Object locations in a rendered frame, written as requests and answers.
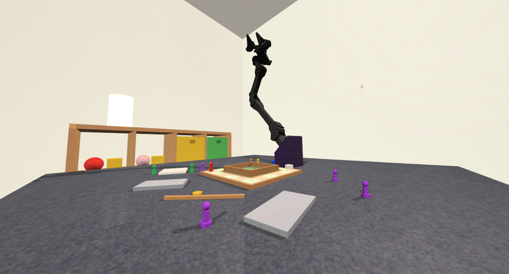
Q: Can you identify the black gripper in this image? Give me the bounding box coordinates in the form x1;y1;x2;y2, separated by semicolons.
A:
246;32;271;59

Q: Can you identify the orange flat bar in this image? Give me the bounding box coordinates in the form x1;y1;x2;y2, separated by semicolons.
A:
164;194;245;200

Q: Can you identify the cream flat rectangular tile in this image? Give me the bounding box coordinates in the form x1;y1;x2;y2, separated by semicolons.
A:
158;168;188;175

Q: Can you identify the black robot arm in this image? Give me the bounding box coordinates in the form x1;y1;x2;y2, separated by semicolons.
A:
249;55;286;146

